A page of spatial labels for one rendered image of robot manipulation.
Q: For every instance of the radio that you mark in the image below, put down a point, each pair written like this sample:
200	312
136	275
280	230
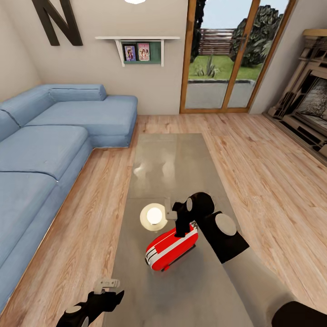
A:
166	249

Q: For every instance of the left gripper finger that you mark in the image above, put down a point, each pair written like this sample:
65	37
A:
119	297

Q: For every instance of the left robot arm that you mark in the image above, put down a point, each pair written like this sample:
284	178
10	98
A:
84	313

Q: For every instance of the coffee table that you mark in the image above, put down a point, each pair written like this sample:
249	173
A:
195	291

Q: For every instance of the wood fireplace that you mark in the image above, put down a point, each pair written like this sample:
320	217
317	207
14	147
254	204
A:
301	112

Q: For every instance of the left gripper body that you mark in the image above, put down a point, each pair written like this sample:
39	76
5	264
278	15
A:
105	302

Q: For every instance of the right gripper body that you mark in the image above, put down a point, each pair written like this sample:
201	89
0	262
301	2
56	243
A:
182	225

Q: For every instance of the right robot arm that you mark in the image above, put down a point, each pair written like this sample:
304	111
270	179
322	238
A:
267	301

